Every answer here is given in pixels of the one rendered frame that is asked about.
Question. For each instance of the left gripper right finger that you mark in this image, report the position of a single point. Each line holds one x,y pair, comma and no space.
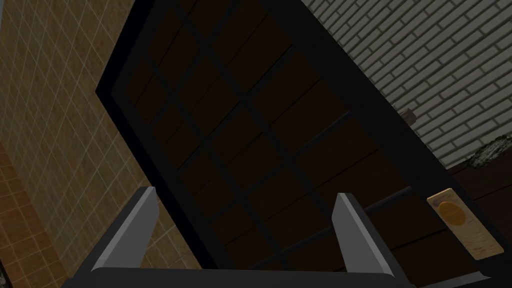
358,236

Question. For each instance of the dark brown panelled door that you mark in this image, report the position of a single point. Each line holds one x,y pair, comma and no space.
256,132

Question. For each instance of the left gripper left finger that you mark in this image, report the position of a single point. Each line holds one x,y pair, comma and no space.
132,236

